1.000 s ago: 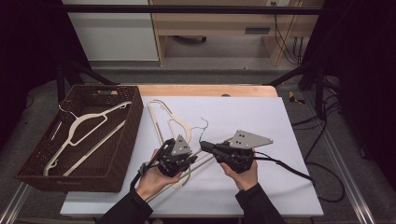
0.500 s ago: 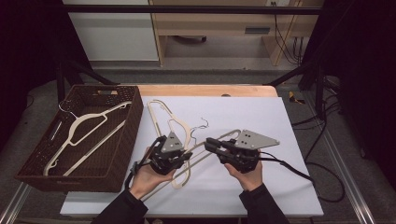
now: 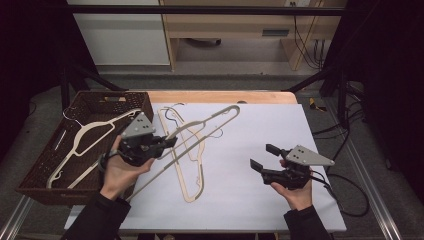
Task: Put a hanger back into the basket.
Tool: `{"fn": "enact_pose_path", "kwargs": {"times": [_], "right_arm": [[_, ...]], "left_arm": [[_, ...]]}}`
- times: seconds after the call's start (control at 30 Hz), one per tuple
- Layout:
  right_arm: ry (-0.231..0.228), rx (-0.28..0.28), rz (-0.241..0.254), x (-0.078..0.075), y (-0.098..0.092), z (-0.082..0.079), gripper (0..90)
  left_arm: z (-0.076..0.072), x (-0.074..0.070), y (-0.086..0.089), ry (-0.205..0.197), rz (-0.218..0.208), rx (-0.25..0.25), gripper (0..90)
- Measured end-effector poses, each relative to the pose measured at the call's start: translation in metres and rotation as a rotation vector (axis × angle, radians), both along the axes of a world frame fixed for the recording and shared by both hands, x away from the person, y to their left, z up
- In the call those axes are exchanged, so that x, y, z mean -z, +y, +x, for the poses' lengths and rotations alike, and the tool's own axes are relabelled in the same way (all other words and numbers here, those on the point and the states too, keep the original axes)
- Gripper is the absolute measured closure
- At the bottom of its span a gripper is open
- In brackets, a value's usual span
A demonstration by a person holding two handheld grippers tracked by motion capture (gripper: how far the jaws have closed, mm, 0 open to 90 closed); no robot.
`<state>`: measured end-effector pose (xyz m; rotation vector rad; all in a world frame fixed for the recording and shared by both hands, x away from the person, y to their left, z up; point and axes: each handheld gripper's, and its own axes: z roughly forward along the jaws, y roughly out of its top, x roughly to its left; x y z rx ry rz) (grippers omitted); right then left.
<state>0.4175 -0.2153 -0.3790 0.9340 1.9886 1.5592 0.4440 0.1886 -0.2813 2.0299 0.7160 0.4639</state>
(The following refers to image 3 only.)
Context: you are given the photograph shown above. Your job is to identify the black floor cables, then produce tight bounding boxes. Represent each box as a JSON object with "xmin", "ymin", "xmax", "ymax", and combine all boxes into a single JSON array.
[{"xmin": 312, "ymin": 81, "xmax": 368, "ymax": 153}]

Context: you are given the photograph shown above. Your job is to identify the white foam board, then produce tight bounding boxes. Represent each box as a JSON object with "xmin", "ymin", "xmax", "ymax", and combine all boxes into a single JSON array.
[{"xmin": 64, "ymin": 102, "xmax": 348, "ymax": 233}]

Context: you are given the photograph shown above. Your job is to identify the black horizontal frame bar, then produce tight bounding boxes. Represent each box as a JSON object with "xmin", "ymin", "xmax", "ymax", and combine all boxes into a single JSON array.
[{"xmin": 65, "ymin": 4, "xmax": 346, "ymax": 17}]

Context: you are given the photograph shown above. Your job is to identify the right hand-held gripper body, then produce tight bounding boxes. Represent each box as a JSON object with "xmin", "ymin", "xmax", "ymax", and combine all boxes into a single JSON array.
[{"xmin": 261, "ymin": 144, "xmax": 336, "ymax": 191}]

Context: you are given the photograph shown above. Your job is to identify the wooden table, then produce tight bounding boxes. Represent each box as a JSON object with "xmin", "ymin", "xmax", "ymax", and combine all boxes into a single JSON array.
[{"xmin": 146, "ymin": 90, "xmax": 299, "ymax": 105}]

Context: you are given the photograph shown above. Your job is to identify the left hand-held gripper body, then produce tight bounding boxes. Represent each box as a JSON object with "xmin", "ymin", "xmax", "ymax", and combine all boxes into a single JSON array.
[{"xmin": 117, "ymin": 111, "xmax": 168, "ymax": 168}]

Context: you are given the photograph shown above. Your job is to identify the black metal stand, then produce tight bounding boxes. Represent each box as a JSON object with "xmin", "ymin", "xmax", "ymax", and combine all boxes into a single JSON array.
[
  {"xmin": 282, "ymin": 64, "xmax": 352, "ymax": 130},
  {"xmin": 59, "ymin": 62, "xmax": 130, "ymax": 115}
]

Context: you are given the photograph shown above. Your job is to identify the black hanging cables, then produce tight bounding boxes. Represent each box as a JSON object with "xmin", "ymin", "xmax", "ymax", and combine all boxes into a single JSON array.
[{"xmin": 289, "ymin": 1, "xmax": 332, "ymax": 71}]

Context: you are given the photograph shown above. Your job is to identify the yellow and black tool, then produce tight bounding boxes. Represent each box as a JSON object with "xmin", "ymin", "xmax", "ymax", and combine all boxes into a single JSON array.
[{"xmin": 308, "ymin": 97, "xmax": 328, "ymax": 113}]

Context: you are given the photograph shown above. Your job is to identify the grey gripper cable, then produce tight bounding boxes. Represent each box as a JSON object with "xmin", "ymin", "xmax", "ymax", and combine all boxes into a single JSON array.
[{"xmin": 97, "ymin": 150, "xmax": 118, "ymax": 173}]

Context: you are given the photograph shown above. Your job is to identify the person's left hand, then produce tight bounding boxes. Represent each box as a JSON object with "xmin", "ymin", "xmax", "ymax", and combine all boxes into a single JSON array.
[{"xmin": 99, "ymin": 134, "xmax": 156, "ymax": 202}]

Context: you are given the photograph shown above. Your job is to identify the brown woven basket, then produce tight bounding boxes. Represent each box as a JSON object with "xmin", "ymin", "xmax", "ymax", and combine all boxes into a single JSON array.
[{"xmin": 14, "ymin": 90, "xmax": 155, "ymax": 206}]

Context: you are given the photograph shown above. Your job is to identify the black curtain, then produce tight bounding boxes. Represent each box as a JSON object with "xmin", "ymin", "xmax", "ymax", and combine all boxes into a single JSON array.
[
  {"xmin": 321, "ymin": 0, "xmax": 424, "ymax": 205},
  {"xmin": 0, "ymin": 0, "xmax": 98, "ymax": 163}
]

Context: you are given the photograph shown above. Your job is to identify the beige plastic clothes hanger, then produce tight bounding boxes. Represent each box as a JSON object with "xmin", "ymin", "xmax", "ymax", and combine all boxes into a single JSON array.
[{"xmin": 157, "ymin": 103, "xmax": 224, "ymax": 204}]

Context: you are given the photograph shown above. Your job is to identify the white cabinet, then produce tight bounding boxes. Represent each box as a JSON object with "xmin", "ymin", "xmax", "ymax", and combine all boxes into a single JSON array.
[{"xmin": 65, "ymin": 0, "xmax": 171, "ymax": 66}]

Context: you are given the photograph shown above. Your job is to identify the grey-beige plastic clothes hanger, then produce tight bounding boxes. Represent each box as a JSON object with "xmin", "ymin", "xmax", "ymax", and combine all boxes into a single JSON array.
[{"xmin": 126, "ymin": 104, "xmax": 242, "ymax": 203}]

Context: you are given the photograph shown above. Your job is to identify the light wooden desk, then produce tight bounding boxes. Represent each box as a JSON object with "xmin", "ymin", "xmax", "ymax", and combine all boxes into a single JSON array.
[{"xmin": 159, "ymin": 0, "xmax": 348, "ymax": 72}]

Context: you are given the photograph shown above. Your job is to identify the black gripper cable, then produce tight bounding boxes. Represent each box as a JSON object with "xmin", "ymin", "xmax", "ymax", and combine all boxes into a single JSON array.
[{"xmin": 309, "ymin": 169, "xmax": 371, "ymax": 218}]

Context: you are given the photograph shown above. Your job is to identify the person's right hand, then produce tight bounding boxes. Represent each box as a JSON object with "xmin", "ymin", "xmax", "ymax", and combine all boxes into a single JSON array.
[{"xmin": 270, "ymin": 159, "xmax": 315, "ymax": 212}]

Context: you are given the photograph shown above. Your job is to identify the aluminium rail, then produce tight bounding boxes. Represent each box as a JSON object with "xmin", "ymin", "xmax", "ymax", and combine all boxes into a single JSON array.
[
  {"xmin": 0, "ymin": 195, "xmax": 35, "ymax": 240},
  {"xmin": 324, "ymin": 96, "xmax": 403, "ymax": 240}
]

